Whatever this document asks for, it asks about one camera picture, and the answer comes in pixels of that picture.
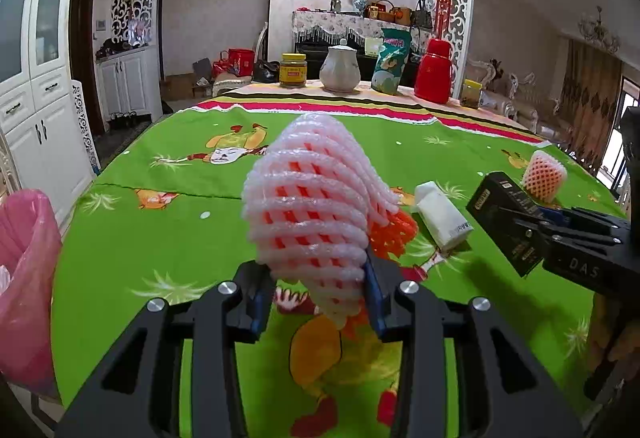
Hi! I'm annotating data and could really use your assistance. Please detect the tall white glass-door cabinet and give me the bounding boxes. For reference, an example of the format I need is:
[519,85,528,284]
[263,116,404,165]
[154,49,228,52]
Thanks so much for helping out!
[0,0,97,239]

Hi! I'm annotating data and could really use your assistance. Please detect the yellow lid glass jar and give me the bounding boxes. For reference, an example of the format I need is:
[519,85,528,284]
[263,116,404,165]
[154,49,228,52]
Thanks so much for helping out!
[279,52,309,89]

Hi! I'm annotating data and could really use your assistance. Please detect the dark leather handbag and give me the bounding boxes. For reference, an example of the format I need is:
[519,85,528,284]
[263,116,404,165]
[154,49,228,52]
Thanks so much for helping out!
[411,0,434,28]

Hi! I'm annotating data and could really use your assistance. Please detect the white dining chair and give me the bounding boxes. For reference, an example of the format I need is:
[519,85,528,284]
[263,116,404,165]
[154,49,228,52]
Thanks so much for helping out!
[212,22,269,97]

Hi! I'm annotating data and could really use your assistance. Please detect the small yellow lid jar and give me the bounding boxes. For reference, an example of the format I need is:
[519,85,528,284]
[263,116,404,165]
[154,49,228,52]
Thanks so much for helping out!
[460,78,484,110]

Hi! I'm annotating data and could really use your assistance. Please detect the brown patterned curtain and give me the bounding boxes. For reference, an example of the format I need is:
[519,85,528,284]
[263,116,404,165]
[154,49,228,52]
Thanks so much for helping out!
[557,38,624,169]

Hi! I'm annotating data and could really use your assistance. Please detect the white foam fruit net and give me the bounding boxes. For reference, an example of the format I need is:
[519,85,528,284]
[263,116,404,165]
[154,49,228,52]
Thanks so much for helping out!
[242,113,401,331]
[520,149,568,205]

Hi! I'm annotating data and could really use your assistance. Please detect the black cardboard box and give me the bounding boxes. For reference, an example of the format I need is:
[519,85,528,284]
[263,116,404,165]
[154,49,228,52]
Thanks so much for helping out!
[466,171,551,277]

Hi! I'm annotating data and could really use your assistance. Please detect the row of shoes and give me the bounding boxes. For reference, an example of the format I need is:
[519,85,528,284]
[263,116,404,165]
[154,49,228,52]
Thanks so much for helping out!
[107,110,152,129]

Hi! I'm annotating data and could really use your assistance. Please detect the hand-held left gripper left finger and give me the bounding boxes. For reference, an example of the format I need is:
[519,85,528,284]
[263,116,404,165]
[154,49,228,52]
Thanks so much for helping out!
[54,260,277,438]

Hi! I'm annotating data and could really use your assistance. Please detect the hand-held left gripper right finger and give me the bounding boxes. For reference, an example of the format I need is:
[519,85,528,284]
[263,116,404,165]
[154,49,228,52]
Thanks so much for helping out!
[362,250,583,438]

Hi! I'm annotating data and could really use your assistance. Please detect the pink bag lined trash bin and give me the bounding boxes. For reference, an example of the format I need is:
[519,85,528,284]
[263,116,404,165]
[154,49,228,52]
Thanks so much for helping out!
[0,189,63,394]

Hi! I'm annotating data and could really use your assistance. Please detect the brown wicker baskets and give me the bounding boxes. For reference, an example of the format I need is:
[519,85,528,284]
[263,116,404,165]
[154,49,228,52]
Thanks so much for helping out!
[364,0,412,23]

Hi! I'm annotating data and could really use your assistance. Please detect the white tissue pack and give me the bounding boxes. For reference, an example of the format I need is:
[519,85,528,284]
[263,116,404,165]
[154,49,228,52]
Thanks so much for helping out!
[412,181,475,251]

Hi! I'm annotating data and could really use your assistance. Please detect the lace piano cover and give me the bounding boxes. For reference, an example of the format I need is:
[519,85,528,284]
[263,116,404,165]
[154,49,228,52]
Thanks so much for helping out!
[291,10,436,49]

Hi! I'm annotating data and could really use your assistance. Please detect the green cartoon printed tablecloth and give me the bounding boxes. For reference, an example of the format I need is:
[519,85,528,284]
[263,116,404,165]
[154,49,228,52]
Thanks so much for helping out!
[50,80,632,438]

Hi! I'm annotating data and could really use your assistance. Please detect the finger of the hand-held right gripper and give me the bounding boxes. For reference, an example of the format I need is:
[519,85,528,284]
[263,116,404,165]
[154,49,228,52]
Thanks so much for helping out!
[535,204,631,233]
[507,210,618,249]

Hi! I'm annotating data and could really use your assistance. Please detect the dark brown door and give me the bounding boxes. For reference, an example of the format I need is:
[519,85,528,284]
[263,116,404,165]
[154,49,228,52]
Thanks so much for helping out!
[70,0,97,83]

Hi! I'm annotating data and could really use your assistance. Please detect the black piano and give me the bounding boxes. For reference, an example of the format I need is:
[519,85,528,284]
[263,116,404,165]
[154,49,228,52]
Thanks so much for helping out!
[295,40,423,82]

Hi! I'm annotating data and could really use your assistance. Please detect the crystal chandelier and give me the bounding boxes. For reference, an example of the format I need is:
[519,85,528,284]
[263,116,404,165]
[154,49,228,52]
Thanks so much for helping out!
[577,6,621,54]

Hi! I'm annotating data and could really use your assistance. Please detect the cardboard boxes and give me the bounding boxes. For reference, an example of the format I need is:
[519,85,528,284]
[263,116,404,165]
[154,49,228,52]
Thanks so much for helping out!
[160,58,214,101]

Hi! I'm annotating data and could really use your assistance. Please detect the white lattice standing panel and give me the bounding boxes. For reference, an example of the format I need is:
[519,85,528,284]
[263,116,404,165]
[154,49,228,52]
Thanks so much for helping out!
[70,80,102,177]

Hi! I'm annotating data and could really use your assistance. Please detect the black handbag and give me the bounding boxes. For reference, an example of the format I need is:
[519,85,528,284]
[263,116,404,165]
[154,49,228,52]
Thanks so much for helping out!
[252,60,281,84]

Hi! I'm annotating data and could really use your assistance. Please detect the ornate cream sofa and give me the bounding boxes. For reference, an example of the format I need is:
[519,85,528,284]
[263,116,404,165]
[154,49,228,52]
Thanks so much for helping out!
[467,58,567,145]

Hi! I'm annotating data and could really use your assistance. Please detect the white ceramic teapot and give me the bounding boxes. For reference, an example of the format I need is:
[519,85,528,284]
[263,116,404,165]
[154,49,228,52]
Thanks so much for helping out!
[319,38,362,93]

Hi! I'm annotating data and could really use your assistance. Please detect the red thermos flask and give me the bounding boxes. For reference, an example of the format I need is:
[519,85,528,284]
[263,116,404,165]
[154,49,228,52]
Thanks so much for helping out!
[414,38,455,103]

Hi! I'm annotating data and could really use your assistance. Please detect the white shoe cabinet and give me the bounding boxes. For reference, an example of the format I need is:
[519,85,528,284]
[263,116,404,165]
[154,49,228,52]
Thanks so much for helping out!
[96,46,164,119]

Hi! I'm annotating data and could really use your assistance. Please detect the red gift bags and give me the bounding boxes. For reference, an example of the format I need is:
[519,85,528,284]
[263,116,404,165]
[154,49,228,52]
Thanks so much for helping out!
[212,48,256,78]

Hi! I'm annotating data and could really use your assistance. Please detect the green snack bag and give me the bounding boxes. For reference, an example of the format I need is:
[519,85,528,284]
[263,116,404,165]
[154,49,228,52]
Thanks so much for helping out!
[371,28,414,96]

